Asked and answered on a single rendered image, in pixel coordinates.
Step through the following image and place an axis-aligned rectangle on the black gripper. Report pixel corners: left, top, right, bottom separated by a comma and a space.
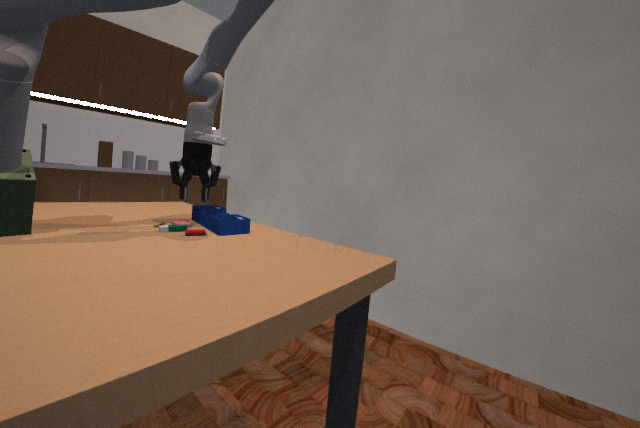
170, 142, 221, 202

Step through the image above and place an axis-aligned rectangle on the green and white eraser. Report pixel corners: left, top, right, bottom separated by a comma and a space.
159, 225, 187, 233

